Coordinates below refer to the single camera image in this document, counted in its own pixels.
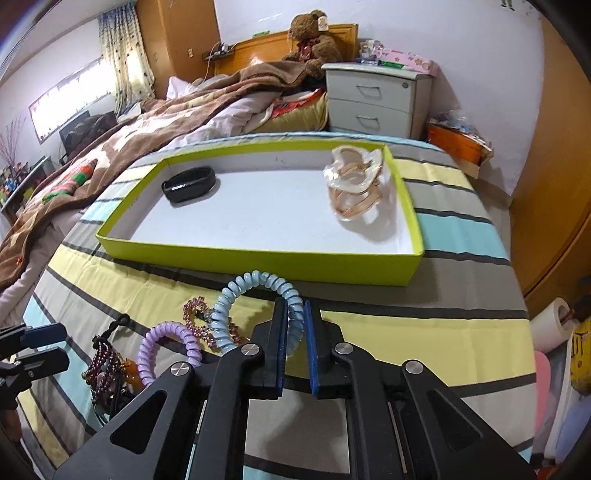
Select pink board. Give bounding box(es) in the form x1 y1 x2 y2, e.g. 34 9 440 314
533 351 553 444

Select red green patterned cushion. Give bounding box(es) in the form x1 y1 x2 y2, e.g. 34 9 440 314
44 159 100 204

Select black fitness band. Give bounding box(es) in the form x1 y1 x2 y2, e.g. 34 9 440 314
161 167 219 204

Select clear plastic bag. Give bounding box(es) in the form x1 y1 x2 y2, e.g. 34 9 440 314
429 111 490 139

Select pink floral box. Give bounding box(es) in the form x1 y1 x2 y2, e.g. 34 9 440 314
379 48 437 75

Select green shallow tray box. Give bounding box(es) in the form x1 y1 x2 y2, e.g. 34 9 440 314
95 140 424 288

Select window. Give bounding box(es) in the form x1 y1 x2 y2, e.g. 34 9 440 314
28 58 116 144

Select pink rhinestone hair clip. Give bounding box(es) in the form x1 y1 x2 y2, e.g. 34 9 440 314
182 298 250 356

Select wooden headboard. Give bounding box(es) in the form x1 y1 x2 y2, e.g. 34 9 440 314
215 24 358 77

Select dark cloth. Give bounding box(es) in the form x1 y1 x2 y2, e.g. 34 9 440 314
59 111 118 162

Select clear rose gold claw clip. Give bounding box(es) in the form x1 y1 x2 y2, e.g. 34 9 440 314
323 145 393 227

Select clear bottles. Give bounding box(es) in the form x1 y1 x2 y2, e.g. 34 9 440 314
358 39 384 63

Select brown teddy bear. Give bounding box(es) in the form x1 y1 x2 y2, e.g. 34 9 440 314
283 9 343 79

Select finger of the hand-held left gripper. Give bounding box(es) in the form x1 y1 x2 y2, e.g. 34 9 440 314
0 322 66 357
0 348 71 394

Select white paper roll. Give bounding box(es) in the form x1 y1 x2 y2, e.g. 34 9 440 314
529 298 575 354

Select black beaded hair tie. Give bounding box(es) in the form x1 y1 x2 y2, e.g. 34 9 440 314
95 385 139 423

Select orange box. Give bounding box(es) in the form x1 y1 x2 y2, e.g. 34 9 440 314
427 124 495 178

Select purple spiral hair tie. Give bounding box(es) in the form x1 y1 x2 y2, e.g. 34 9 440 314
137 322 202 388

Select brown patterned blanket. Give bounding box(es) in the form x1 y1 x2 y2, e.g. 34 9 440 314
0 62 324 291

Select grey drawer nightstand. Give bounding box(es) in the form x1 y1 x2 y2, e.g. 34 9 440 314
321 62 435 141

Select olive red pillow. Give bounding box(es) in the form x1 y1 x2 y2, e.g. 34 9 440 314
256 90 331 134

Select tall wooden cabinet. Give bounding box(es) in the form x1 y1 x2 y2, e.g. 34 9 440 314
136 0 220 100

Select shelf of small goods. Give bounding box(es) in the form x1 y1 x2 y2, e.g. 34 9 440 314
0 157 51 217

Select red flower branches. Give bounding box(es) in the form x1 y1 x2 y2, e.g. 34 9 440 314
0 115 26 167

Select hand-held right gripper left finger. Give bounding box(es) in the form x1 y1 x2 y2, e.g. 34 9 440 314
53 298 288 480

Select patterned curtain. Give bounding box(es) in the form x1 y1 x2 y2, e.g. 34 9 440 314
97 2 155 116

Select striped bed sheet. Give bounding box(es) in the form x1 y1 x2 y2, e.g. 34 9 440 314
21 131 539 480

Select blue spiral hair tie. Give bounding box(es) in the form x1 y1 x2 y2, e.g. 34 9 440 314
210 271 305 358

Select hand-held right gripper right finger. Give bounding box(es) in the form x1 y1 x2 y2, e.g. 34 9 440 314
302 299 539 480

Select yellow bag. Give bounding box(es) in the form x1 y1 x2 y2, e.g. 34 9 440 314
570 318 591 398

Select dark red beaded bracelet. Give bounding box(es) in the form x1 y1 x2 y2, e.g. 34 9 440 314
83 314 140 409

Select large wooden wardrobe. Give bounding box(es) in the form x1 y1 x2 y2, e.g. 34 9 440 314
508 18 591 324

